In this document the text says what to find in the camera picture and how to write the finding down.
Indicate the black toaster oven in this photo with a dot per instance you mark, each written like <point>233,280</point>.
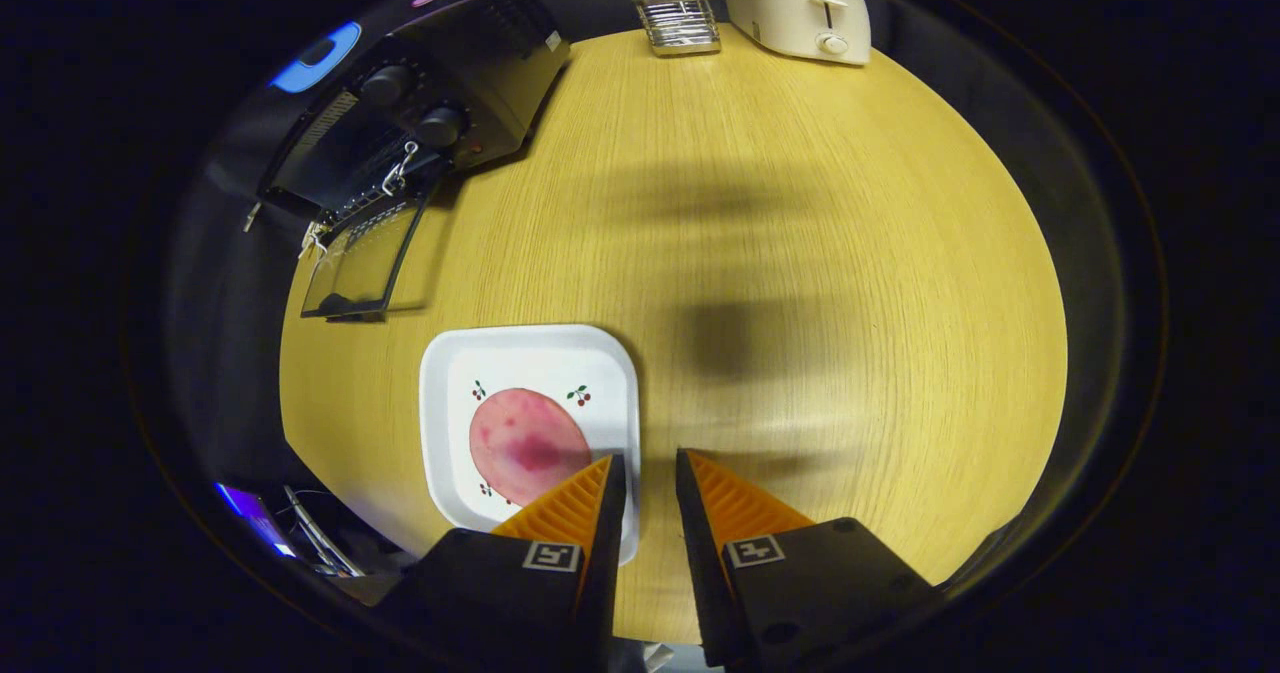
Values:
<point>490,73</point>

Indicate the white bread toaster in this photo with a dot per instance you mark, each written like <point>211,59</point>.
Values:
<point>780,13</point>

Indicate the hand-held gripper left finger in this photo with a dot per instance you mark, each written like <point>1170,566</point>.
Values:
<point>600,573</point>

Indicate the white square plate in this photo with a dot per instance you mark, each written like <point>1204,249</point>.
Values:
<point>540,358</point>

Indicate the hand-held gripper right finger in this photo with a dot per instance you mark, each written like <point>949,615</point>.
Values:
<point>700,563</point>

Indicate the pink ham slice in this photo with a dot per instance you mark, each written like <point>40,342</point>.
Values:
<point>525,443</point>

